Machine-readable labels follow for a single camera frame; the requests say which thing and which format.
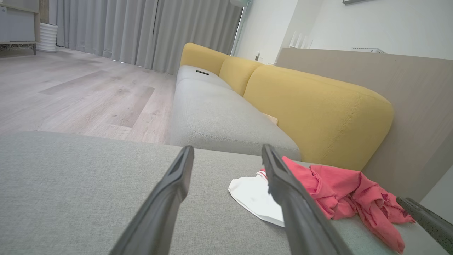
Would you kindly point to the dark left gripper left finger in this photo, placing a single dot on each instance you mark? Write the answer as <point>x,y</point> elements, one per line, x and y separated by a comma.
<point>159,219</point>

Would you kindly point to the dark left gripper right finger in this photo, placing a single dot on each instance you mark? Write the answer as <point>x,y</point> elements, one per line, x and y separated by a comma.
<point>300,226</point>

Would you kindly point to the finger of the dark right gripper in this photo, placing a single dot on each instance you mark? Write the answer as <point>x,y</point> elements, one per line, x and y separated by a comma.
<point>435,223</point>

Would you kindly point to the red Bulls jersey shirt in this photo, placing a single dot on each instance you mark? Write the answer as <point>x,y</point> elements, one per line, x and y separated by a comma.
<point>339,191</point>

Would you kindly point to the grey and yellow sofa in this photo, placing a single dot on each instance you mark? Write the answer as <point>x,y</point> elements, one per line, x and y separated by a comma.
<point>70,194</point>

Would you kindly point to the small tan object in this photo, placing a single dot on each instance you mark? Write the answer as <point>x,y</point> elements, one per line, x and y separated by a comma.
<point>271,119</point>

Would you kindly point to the large yellow sofa back cushion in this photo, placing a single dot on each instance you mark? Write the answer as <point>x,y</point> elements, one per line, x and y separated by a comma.
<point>311,113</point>

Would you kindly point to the grey sofa seat cushion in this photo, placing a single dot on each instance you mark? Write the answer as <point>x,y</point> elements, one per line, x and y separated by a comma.
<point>198,77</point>
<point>219,117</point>

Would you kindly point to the beige wooden partition panel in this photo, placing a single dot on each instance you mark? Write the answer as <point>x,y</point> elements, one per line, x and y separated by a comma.
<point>407,92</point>

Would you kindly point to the black remote control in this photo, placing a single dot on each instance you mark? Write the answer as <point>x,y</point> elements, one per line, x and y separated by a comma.
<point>202,72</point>

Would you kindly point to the white flat device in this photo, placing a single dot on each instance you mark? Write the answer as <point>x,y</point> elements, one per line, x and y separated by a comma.
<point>368,50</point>

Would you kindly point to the white router with antennas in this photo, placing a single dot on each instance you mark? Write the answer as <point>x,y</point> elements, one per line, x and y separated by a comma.
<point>300,40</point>

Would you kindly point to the grey pleated curtain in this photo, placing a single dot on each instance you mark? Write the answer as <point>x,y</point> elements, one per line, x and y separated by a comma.
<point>141,32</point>

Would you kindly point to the white ribbed vase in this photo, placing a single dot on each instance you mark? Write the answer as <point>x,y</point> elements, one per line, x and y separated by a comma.
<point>47,37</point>

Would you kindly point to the grey wooden cabinet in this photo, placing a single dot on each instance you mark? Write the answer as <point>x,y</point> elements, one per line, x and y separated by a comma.
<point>17,21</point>

